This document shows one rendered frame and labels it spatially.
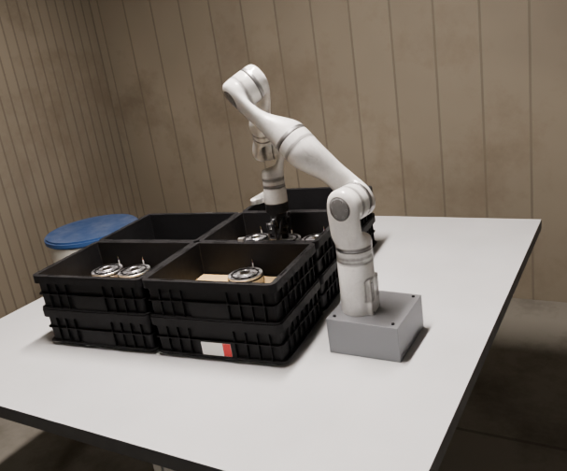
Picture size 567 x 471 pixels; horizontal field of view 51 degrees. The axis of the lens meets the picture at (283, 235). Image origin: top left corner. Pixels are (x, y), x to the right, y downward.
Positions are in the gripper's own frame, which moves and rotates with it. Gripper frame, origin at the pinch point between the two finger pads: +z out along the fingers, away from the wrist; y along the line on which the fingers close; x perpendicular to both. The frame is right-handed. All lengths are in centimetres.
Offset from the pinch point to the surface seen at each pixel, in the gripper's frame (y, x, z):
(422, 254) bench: 32, -38, 15
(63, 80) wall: 131, 207, -57
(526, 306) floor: 140, -64, 84
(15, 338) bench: -49, 75, 17
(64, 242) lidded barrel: 53, 156, 23
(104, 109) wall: 159, 205, -34
